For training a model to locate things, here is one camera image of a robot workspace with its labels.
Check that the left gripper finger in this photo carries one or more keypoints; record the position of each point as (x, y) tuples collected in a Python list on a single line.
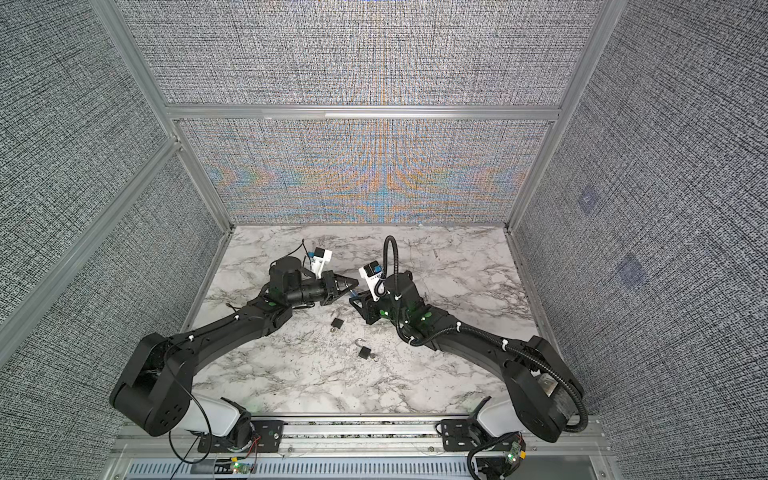
[(342, 290), (344, 282)]

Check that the lower small black padlock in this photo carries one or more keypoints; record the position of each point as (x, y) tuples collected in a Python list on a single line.
[(365, 351)]

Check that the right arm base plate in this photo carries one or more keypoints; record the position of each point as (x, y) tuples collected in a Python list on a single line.
[(463, 434)]

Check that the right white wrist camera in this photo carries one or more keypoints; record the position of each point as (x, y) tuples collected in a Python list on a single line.
[(373, 276)]

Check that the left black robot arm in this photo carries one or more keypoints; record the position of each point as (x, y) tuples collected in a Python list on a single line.
[(154, 389)]

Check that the small black padlock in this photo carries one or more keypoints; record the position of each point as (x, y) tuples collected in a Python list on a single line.
[(337, 323), (365, 351)]

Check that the left small black padlock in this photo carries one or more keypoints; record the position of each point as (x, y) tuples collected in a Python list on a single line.
[(337, 323)]

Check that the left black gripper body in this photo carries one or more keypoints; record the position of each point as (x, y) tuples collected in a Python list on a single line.
[(326, 297)]

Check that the aluminium front rail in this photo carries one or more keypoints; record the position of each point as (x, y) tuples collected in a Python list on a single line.
[(301, 446)]

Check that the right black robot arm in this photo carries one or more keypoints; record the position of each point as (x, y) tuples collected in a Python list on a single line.
[(545, 395)]

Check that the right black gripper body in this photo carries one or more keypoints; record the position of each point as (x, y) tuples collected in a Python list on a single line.
[(376, 311)]

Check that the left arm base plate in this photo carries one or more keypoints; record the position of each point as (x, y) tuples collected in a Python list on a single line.
[(246, 436)]

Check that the aluminium frame back bar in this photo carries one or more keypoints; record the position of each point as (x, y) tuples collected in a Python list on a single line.
[(317, 112)]

